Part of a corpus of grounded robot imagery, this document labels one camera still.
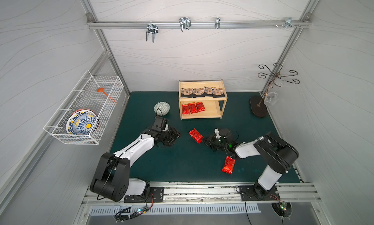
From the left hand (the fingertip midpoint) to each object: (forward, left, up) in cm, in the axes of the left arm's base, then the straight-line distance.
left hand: (181, 137), depth 85 cm
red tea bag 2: (+28, -7, -6) cm, 29 cm away
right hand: (+2, -12, -4) cm, 13 cm away
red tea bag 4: (+3, -10, -4) cm, 11 cm away
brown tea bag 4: (+27, -23, +12) cm, 37 cm away
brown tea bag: (+27, -17, +13) cm, 35 cm away
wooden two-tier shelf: (+20, -12, +12) cm, 26 cm away
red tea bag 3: (+28, -12, -5) cm, 31 cm away
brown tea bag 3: (+26, -2, +12) cm, 29 cm away
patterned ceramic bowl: (+27, +17, -6) cm, 33 cm away
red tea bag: (+25, -1, -4) cm, 26 cm away
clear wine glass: (+21, -55, +14) cm, 60 cm away
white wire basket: (+7, +47, +27) cm, 54 cm away
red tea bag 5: (-13, -28, -7) cm, 32 cm away
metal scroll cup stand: (+33, -57, -7) cm, 66 cm away
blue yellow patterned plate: (-7, +41, +25) cm, 49 cm away
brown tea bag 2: (+27, -10, +12) cm, 31 cm away
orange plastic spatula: (+16, +44, +23) cm, 52 cm away
